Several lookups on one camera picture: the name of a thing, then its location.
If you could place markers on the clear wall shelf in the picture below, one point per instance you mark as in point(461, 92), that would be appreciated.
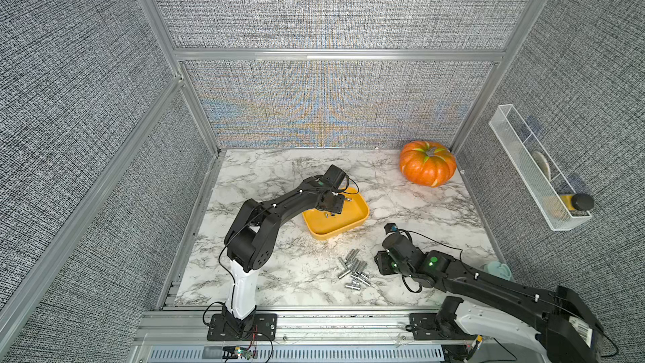
point(519, 141)

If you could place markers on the teal cup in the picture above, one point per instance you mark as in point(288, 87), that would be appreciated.
point(498, 269)

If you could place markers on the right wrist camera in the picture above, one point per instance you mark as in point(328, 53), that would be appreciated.
point(391, 228)

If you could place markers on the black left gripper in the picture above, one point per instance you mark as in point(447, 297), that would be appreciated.
point(339, 203)

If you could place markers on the yellow bottle black cap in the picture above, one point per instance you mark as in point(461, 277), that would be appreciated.
point(581, 202)

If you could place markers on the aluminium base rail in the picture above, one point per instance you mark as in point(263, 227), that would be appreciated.
point(363, 334)

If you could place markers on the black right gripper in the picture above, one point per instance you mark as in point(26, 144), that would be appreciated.
point(379, 259)

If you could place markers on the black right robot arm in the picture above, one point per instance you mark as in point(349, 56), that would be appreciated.
point(557, 325)

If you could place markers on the yellow storage box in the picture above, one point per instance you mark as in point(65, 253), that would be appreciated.
point(354, 214)

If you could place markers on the orange pumpkin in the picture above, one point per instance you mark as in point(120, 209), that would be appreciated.
point(427, 164)

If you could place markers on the round brush in shelf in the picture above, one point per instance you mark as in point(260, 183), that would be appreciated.
point(542, 163)

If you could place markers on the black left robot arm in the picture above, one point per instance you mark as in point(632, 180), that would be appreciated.
point(251, 238)

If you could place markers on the silver socket front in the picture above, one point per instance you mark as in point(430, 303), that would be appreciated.
point(352, 286)

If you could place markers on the silver socket long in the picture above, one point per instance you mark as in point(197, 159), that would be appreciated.
point(352, 255)

